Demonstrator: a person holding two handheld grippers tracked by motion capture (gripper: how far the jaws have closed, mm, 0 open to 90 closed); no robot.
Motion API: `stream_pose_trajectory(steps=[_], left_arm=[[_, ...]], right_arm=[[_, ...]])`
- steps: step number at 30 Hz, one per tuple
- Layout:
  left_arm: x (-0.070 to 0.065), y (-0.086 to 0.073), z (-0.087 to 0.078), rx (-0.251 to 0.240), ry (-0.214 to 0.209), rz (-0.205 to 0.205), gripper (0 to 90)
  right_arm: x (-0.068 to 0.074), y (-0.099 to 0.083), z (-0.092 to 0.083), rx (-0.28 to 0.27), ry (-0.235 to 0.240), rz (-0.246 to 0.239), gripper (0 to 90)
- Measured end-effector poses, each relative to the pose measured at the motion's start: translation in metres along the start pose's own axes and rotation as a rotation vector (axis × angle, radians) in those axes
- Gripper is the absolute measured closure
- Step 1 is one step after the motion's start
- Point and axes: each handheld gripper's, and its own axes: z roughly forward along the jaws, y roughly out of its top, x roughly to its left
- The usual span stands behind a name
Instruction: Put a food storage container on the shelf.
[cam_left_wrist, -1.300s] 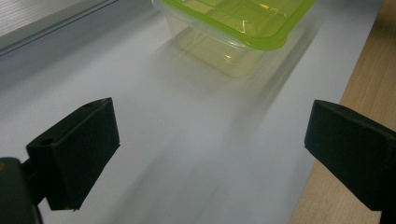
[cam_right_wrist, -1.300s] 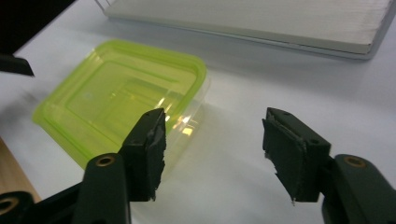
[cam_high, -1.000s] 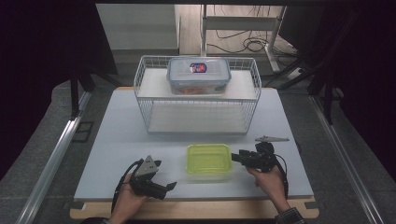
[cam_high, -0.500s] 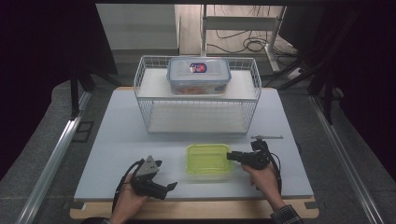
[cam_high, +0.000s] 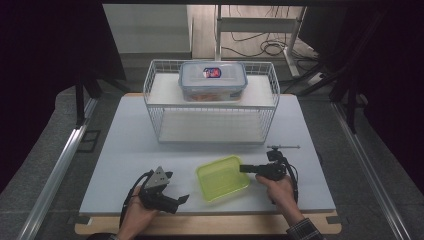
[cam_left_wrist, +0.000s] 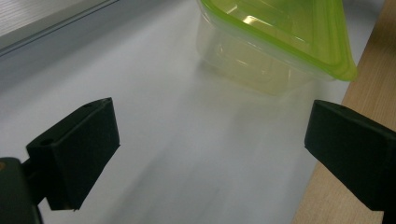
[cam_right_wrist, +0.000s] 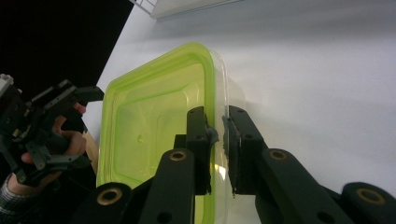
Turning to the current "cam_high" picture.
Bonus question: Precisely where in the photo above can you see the dark curtain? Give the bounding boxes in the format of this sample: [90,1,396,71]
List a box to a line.
[333,0,424,188]
[0,0,127,194]

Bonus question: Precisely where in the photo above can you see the person's left hand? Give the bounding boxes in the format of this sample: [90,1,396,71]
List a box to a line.
[118,194,160,237]

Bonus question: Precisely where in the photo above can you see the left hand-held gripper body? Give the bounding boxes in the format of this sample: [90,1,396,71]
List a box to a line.
[138,165,180,215]

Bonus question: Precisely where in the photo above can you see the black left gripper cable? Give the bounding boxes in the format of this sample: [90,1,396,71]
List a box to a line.
[119,170,155,230]

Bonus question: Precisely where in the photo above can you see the person's right hand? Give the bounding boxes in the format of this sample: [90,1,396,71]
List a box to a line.
[255,174,298,215]

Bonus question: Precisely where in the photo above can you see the aluminium rail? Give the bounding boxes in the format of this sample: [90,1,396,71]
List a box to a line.
[16,98,100,240]
[331,101,412,240]

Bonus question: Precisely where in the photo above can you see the green plastic container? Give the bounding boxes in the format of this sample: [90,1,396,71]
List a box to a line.
[195,154,251,203]

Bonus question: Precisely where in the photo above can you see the black floor cables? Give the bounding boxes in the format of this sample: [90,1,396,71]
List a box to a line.
[221,5,319,60]

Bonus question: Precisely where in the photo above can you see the black metal stand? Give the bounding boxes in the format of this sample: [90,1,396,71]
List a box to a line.
[329,75,368,134]
[74,70,103,130]

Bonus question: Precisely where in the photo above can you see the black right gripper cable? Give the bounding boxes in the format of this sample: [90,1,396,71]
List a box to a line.
[283,159,300,204]

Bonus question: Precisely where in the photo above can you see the white desk frame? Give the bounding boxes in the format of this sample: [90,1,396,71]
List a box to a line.
[214,4,308,79]

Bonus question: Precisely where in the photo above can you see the white wire rack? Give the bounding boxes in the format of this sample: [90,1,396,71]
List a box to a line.
[143,59,281,145]

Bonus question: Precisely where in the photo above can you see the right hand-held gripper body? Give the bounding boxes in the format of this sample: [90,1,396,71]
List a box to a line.
[258,145,301,182]

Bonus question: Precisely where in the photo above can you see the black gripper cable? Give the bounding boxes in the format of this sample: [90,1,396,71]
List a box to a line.
[283,159,300,204]
[119,170,155,230]

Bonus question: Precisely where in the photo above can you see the clear container with blue lid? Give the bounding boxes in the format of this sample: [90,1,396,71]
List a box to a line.
[178,60,249,103]

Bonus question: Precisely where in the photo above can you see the white cabinet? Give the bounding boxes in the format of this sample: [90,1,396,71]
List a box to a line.
[102,3,194,55]

